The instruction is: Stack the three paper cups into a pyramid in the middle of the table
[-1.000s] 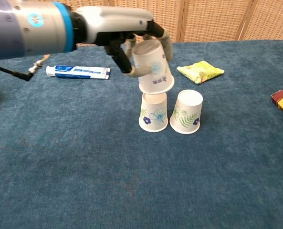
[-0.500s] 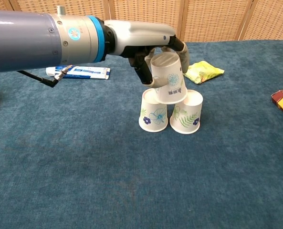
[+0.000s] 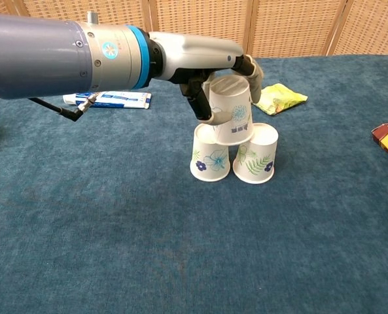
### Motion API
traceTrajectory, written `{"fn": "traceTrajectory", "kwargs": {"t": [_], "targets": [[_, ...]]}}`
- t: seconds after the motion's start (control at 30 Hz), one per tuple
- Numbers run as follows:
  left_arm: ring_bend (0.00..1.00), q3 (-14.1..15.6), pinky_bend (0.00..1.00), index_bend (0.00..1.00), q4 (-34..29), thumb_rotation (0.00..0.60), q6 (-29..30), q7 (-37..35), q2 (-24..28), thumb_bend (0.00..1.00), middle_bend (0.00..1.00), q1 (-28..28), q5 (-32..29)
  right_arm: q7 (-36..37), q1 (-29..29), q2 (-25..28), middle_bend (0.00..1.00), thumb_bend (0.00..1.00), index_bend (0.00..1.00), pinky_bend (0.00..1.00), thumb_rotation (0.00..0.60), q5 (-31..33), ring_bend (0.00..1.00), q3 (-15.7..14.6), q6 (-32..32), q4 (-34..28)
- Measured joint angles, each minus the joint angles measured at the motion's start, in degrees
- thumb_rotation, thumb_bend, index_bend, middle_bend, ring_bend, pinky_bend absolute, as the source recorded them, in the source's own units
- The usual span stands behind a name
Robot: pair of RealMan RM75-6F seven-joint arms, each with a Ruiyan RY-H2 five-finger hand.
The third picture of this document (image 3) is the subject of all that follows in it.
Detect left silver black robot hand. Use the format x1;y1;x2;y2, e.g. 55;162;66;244
149;31;265;127

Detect paper cup with printed text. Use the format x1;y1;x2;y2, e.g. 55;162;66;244
208;74;255;147

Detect paper cup large blue flower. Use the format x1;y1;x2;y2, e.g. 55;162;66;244
190;123;231;183

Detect paper cup green fern print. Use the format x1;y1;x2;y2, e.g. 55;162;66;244
232;122;279;184

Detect blue white toothpaste tube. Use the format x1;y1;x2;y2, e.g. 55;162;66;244
62;90;152;110

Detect yellow green snack packet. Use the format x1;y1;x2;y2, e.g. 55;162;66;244
255;82;309;116

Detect teal blue table cloth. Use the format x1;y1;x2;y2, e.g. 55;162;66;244
0;54;388;314

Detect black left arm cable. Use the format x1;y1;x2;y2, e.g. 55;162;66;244
28;91;101;122

